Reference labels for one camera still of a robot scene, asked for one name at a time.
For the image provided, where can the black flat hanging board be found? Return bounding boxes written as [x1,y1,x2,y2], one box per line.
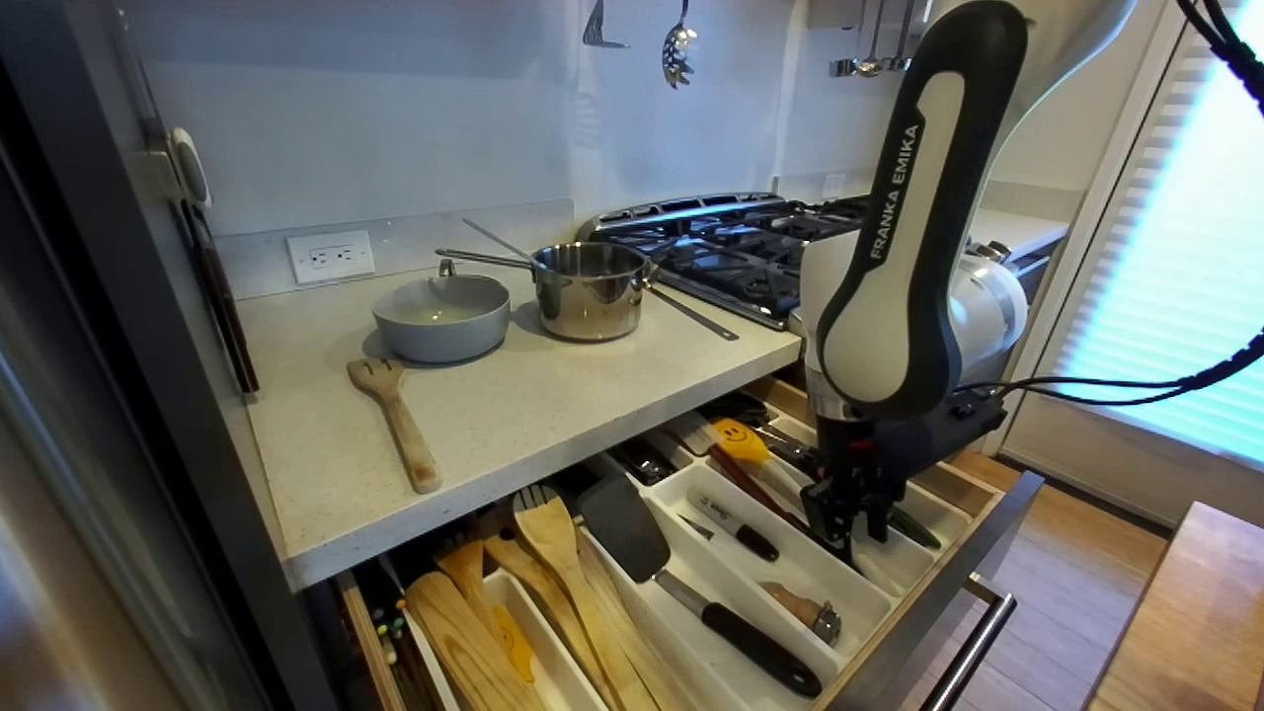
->
[173,192,264,407]

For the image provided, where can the brown handled utensil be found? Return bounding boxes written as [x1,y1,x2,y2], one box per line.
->
[702,441,826,546]

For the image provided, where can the wooden flat spatula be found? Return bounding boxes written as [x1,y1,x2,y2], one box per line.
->
[432,528,544,689]

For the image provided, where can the white wall outlet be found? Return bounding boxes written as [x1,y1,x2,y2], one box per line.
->
[285,229,380,287]

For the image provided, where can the black spatula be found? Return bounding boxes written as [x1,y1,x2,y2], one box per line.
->
[573,471,829,703]

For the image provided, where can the wooden spoon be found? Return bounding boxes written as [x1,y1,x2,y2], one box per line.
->
[399,569,544,711]
[345,354,443,498]

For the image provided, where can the wooden fork spatula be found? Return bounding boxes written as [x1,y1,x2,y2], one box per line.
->
[511,483,665,711]

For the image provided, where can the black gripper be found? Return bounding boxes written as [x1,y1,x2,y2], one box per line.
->
[797,416,931,569]

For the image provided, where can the hanging metal spatula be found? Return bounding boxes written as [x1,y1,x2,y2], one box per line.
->
[580,0,632,54]

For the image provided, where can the yellow head white handle spatula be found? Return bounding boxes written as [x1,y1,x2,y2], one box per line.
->
[702,416,818,528]

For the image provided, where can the stainless steel gas stove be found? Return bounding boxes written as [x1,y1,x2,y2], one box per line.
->
[573,191,1072,333]

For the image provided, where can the open wooden drawer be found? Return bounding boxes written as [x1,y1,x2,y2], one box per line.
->
[332,375,1046,711]

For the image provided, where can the white fridge hook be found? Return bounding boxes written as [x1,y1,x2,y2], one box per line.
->
[137,124,218,215]

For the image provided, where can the white drawer organizer tray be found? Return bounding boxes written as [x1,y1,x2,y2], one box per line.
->
[578,407,979,711]

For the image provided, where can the white window blind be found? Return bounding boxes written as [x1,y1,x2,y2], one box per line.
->
[1044,0,1264,475]

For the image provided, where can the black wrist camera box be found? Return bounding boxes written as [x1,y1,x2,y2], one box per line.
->
[919,382,1014,457]

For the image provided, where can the dark steel refrigerator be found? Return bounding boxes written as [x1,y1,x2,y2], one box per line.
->
[0,0,339,711]

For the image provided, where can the wooden table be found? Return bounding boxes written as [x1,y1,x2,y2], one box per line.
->
[1081,498,1264,711]

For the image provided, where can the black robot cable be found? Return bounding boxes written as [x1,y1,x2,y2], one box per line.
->
[964,0,1264,411]

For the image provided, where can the grey blue pan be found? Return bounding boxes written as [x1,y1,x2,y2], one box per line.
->
[372,257,515,371]

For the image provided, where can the stainless steel saucepan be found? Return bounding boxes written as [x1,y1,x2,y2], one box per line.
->
[434,236,661,346]

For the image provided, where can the small wooden brush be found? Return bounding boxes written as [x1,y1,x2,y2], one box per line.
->
[757,579,848,648]

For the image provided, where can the long thin metal utensil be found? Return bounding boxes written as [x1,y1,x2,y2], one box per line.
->
[649,281,744,346]

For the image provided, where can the small black white peeler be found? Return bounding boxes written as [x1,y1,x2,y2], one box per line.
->
[684,490,788,569]

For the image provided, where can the hanging metal ladles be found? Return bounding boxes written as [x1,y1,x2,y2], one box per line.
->
[826,0,926,83]

